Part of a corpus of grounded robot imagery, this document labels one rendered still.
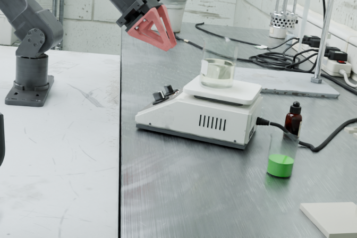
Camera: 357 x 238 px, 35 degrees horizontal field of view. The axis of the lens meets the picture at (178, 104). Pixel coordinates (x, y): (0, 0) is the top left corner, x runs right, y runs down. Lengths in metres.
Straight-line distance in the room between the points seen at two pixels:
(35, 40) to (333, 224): 0.65
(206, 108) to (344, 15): 0.99
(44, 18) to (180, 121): 0.34
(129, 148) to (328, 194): 0.31
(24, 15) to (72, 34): 2.33
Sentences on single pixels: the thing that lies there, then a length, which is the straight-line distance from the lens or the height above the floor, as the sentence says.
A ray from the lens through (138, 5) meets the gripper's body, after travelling 1.03.
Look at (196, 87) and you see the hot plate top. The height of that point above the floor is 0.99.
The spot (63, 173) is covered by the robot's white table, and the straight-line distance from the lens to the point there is 0.82.
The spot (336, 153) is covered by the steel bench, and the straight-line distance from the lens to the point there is 1.03.
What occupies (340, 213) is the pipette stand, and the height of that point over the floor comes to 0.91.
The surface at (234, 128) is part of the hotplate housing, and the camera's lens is 0.95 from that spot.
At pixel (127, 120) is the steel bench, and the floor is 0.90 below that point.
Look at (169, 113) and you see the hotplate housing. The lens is 0.97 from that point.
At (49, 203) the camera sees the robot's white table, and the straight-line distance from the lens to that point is 0.74.
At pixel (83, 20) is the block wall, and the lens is 3.44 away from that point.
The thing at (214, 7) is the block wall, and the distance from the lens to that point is 3.46.
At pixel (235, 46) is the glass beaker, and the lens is 0.96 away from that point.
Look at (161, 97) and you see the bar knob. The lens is 1.00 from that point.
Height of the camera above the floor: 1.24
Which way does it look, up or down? 17 degrees down
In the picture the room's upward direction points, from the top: 6 degrees clockwise
